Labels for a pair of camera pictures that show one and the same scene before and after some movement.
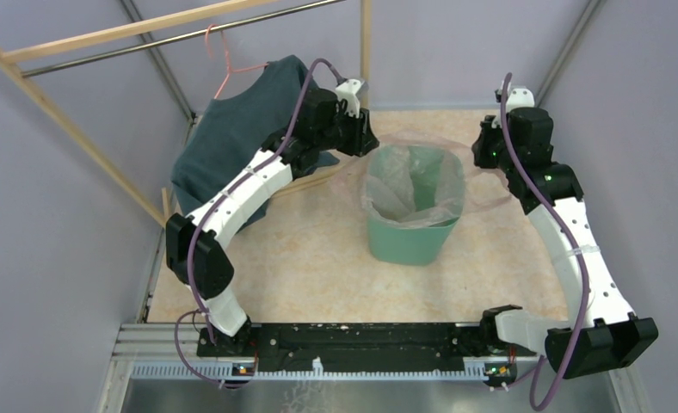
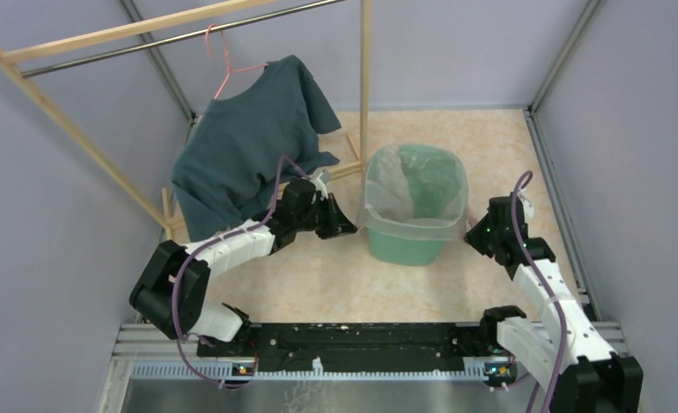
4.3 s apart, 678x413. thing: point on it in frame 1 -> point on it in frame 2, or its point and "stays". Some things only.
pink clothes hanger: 230,70 stays
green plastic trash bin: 413,197 stays
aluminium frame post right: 593,8 stays
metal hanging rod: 37,70 stays
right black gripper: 481,159 -> 472,237
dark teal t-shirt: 258,114 stays
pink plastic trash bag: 482,193 -> 416,190
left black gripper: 362,138 -> 337,224
